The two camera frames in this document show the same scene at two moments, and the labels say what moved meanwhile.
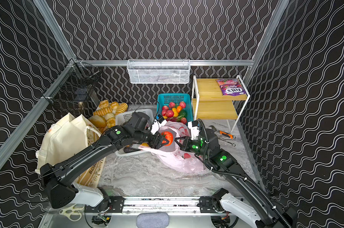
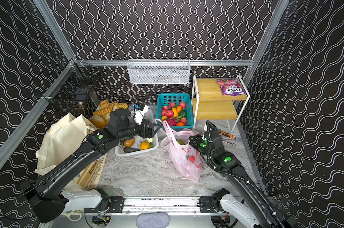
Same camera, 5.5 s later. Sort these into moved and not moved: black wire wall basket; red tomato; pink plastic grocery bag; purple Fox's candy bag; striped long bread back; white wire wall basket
Moved: pink plastic grocery bag; red tomato
Not moved: white wire wall basket; black wire wall basket; purple Fox's candy bag; striped long bread back
